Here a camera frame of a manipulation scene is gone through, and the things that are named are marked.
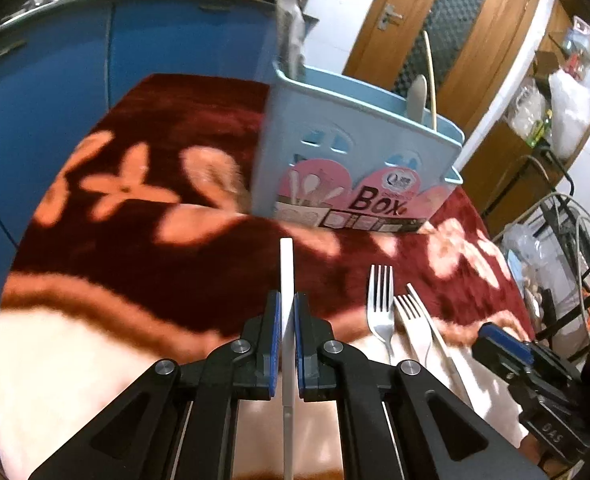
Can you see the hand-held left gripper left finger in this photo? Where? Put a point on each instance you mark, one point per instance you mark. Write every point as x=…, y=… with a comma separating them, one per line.
x=275, y=350

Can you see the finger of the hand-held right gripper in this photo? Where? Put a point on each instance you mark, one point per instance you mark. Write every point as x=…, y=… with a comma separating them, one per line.
x=495, y=362
x=507, y=341

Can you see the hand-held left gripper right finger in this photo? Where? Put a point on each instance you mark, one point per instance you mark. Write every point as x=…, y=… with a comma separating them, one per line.
x=300, y=350

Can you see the white plastic knife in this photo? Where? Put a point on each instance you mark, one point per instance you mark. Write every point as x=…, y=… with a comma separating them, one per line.
x=286, y=270

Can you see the light blue utensil box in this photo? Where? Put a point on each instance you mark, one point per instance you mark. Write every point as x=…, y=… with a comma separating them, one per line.
x=295, y=125

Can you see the beige plastic spoon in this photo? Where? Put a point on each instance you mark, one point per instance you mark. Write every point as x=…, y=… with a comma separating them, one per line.
x=417, y=95

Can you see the small metal fork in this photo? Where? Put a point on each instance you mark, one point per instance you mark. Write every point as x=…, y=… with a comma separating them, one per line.
x=300, y=40

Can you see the beige plastic fork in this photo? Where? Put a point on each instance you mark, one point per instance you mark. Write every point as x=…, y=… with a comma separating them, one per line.
x=417, y=335

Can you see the large metal fork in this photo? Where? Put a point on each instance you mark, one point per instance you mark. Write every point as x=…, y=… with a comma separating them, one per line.
x=381, y=322

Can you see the clear plastic bag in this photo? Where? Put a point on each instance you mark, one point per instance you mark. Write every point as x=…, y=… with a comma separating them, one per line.
x=525, y=250

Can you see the black metal rack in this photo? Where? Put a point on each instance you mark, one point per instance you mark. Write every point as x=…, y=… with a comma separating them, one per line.
x=570, y=240

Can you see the red floral plush blanket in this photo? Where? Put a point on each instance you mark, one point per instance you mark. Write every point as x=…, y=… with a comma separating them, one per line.
x=125, y=270

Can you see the wooden storage shelf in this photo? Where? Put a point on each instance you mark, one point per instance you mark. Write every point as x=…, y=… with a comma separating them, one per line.
x=500, y=160

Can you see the white plastic bag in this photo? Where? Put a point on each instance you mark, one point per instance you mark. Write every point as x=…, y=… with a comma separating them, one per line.
x=575, y=110

